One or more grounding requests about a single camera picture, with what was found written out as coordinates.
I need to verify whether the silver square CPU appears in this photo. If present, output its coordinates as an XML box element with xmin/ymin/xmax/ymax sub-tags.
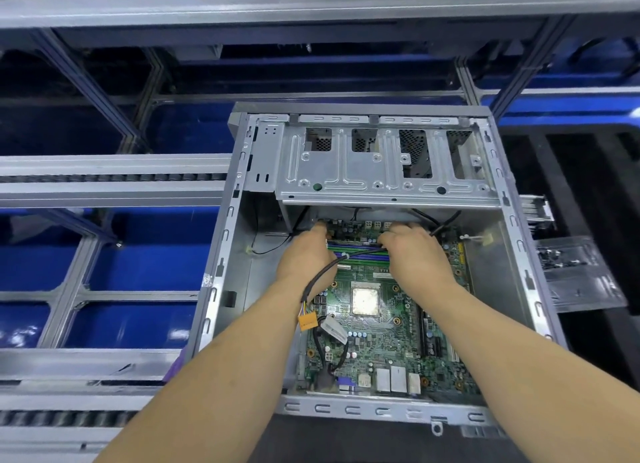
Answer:
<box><xmin>349</xmin><ymin>284</ymin><xmax>383</xmax><ymax>317</ymax></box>

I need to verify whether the grey flat metal rail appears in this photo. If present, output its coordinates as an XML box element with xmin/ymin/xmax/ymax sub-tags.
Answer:
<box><xmin>0</xmin><ymin>154</ymin><xmax>234</xmax><ymax>210</ymax></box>

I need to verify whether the grey roller conveyor rail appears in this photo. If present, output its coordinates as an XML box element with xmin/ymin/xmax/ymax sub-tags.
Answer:
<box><xmin>0</xmin><ymin>348</ymin><xmax>183</xmax><ymax>431</ymax></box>

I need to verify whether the black CPU cooler fan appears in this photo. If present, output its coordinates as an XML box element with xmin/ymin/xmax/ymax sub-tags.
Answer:
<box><xmin>519</xmin><ymin>194</ymin><xmax>557</xmax><ymax>230</ymax></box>

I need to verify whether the person's right hand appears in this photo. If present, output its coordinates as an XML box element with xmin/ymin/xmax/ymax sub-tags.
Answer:
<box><xmin>377</xmin><ymin>222</ymin><xmax>463</xmax><ymax>301</ymax></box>

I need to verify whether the grey metal computer case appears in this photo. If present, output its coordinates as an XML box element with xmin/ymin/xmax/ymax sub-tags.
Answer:
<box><xmin>184</xmin><ymin>100</ymin><xmax>568</xmax><ymax>441</ymax></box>

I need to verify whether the green motherboard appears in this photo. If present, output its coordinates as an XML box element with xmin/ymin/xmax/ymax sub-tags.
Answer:
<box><xmin>298</xmin><ymin>218</ymin><xmax>479</xmax><ymax>399</ymax></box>

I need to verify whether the person's left forearm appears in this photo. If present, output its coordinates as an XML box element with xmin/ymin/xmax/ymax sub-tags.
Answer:
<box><xmin>95</xmin><ymin>286</ymin><xmax>316</xmax><ymax>463</ymax></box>

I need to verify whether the person's right forearm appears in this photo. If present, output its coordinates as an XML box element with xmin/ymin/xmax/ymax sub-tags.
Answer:
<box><xmin>420</xmin><ymin>282</ymin><xmax>640</xmax><ymax>463</ymax></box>

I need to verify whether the person's left hand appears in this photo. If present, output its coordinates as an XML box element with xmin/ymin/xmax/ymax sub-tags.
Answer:
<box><xmin>274</xmin><ymin>222</ymin><xmax>342</xmax><ymax>303</ymax></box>

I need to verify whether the clear plastic screw tray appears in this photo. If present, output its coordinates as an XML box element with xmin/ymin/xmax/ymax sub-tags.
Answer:
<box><xmin>534</xmin><ymin>234</ymin><xmax>628</xmax><ymax>315</ymax></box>

